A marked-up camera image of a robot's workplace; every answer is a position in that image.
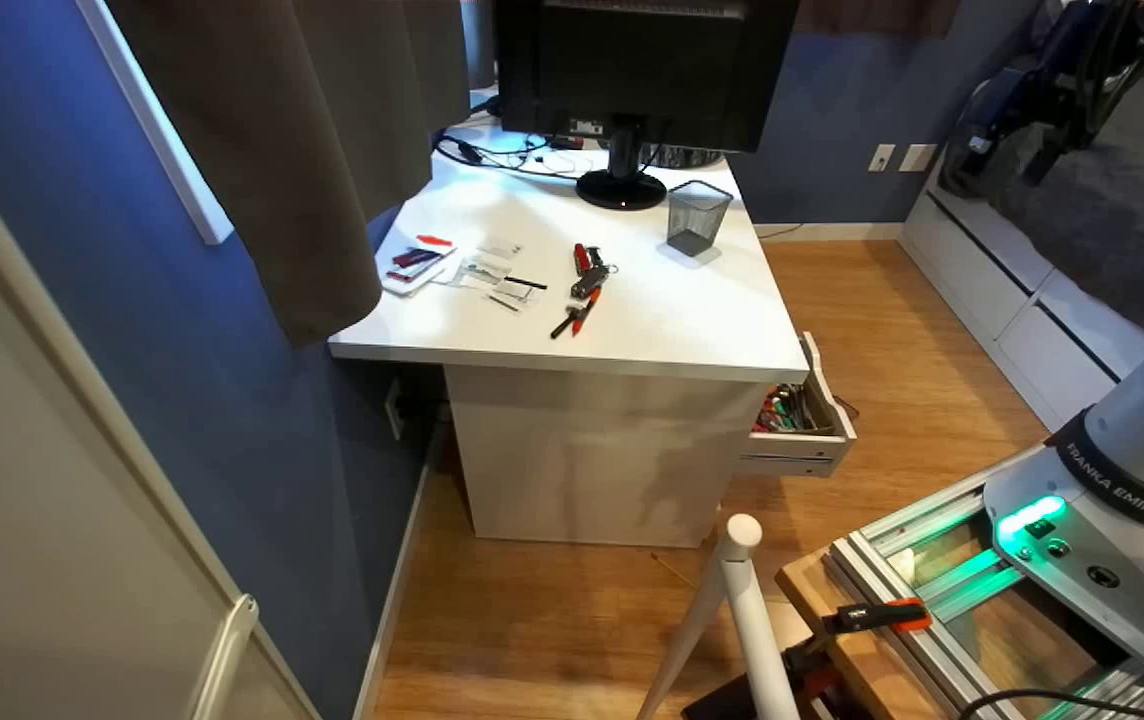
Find orange pen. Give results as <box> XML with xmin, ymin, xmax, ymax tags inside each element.
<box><xmin>573</xmin><ymin>286</ymin><xmax>599</xmax><ymax>335</ymax></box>

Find gray mesh pen holder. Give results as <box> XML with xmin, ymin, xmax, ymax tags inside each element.
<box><xmin>663</xmin><ymin>180</ymin><xmax>733</xmax><ymax>257</ymax></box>

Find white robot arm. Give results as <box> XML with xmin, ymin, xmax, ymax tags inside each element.
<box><xmin>983</xmin><ymin>363</ymin><xmax>1144</xmax><ymax>662</ymax></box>

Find white desk with drawers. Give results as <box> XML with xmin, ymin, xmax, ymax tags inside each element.
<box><xmin>331</xmin><ymin>151</ymin><xmax>808</xmax><ymax>547</ymax></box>

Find red black pliers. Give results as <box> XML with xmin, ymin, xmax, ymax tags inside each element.
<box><xmin>573</xmin><ymin>242</ymin><xmax>608</xmax><ymax>300</ymax></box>

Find small card box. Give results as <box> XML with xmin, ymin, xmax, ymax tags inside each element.
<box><xmin>383</xmin><ymin>236</ymin><xmax>457</xmax><ymax>296</ymax></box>

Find open white drawer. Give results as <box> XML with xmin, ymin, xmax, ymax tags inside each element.
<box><xmin>741</xmin><ymin>331</ymin><xmax>856</xmax><ymax>476</ymax></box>

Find white tripod stand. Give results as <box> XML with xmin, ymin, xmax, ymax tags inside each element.
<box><xmin>635</xmin><ymin>513</ymin><xmax>801</xmax><ymax>720</ymax></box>

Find black computer monitor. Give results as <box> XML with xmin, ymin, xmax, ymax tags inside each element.
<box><xmin>492</xmin><ymin>0</ymin><xmax>801</xmax><ymax>210</ymax></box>

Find orange black clamp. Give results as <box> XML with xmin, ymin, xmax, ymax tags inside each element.
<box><xmin>821</xmin><ymin>599</ymin><xmax>932</xmax><ymax>634</ymax></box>

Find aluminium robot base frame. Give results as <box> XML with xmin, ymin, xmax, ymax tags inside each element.
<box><xmin>829</xmin><ymin>446</ymin><xmax>1144</xmax><ymax>720</ymax></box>

